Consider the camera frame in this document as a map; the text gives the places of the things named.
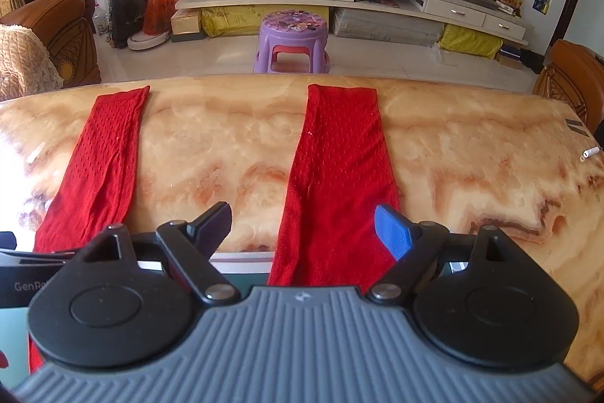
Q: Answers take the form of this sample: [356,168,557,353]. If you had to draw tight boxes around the beige quilted armrest cover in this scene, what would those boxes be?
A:
[0,24,65,102]

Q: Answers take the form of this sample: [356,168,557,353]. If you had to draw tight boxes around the purple plastic stool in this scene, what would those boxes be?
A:
[252,9,331,76]

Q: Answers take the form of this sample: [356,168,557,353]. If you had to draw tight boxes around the brown wooden chair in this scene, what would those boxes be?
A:
[532,39,604,136]

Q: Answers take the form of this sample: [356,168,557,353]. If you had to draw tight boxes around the brown leather sofa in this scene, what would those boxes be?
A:
[0,0,103,102]

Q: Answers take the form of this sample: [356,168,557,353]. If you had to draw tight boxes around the clear water bottle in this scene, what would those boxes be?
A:
[93,4,112,36]

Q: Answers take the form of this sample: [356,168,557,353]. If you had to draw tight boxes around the orange plastic bag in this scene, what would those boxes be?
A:
[143,0,177,36]

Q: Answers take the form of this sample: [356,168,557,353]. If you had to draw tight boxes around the grey wrapped package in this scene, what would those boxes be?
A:
[330,8,445,48]

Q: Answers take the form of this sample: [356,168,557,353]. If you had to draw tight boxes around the yellow bag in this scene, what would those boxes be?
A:
[440,24,504,59]

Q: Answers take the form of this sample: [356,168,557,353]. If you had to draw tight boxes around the long yellow package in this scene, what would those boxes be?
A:
[201,4,331,38]

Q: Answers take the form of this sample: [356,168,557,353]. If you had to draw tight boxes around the white robot vacuum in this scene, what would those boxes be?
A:
[127,30,171,51]

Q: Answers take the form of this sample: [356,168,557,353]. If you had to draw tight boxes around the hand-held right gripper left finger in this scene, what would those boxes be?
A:
[71,201,240,304]

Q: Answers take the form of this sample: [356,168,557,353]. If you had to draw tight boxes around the red knitted pants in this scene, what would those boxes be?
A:
[28,83,402,376]

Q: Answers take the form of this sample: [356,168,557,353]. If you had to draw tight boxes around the gold cardboard box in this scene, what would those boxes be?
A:
[170,9,206,43]

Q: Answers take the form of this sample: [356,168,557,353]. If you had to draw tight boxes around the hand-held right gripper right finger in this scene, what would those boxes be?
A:
[368,204,524,303]

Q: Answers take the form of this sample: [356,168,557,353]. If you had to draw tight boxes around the black bag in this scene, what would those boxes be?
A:
[109,0,153,50]

